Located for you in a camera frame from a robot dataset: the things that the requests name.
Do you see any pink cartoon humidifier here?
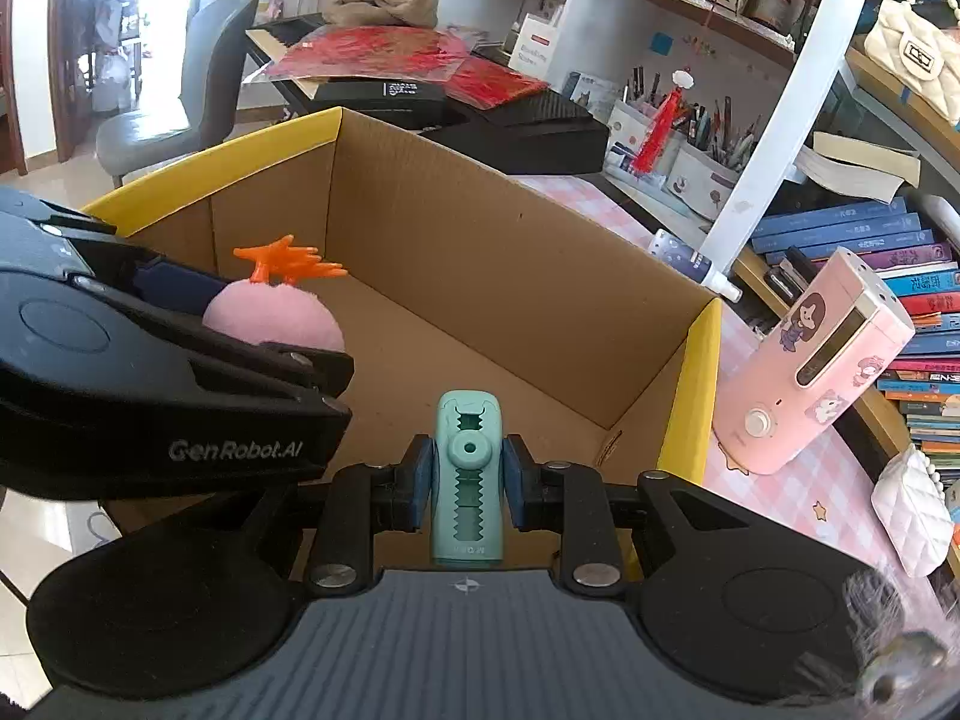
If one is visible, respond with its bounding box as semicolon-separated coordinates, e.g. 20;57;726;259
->
711;246;917;476

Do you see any grey chair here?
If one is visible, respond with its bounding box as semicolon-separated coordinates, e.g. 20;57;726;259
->
95;0;261;188

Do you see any thick paperback book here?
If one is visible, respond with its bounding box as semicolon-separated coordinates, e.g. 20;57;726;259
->
793;146;907;204
813;130;923;188

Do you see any pink checkered tablecloth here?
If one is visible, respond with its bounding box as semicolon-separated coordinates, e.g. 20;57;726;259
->
510;172;960;605

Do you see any pink plush ball orange crest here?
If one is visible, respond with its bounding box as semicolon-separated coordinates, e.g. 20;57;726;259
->
202;235;350;355

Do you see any purple spray bottle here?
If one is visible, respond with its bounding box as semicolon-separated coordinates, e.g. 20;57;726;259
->
650;229;744;303

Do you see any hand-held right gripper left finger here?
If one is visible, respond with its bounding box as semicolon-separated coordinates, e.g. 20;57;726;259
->
298;435;438;595

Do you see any white quilted pouch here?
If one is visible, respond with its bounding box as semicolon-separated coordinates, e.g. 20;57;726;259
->
870;443;956;579

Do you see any blue cat card box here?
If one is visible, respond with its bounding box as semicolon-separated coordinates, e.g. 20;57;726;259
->
562;71;620;122

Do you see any cardboard box yellow rim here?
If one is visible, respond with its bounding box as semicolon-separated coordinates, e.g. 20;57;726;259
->
81;106;723;595

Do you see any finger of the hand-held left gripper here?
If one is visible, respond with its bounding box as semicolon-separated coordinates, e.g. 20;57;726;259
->
127;291;355;401
45;226;227;317

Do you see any red tassel ornament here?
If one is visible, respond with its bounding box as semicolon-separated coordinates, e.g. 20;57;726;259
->
630;69;696;176

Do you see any large black case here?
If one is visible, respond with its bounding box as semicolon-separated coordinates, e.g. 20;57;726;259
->
415;90;611;176

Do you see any small red paper packet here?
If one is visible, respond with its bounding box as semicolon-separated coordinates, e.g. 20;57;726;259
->
442;56;554;113

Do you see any teal crocodile pencil sharpener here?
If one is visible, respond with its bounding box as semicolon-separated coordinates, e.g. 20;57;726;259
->
430;390;504;568

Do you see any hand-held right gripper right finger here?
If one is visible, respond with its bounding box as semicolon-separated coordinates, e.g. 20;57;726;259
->
502;433;722;598

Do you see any electronic piano keyboard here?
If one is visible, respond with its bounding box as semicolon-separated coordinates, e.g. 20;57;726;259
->
245;13;332;62

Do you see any black box white print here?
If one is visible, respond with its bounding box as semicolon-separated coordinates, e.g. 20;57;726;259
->
310;78;452;111

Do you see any black stapler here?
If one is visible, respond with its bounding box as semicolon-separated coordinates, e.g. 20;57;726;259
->
765;246;821;302

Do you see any large red paper packet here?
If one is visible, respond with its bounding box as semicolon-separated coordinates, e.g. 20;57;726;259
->
261;24;473;85

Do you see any stack of books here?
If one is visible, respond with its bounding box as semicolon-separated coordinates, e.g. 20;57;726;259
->
750;197;960;490

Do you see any white straws box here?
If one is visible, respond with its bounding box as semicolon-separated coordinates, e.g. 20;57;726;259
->
508;13;572;80

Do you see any white shelf unit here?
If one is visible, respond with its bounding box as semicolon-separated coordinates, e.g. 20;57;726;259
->
379;0;960;331

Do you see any cream quilted handbag pearl handle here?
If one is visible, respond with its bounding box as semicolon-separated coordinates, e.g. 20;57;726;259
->
862;0;960;126

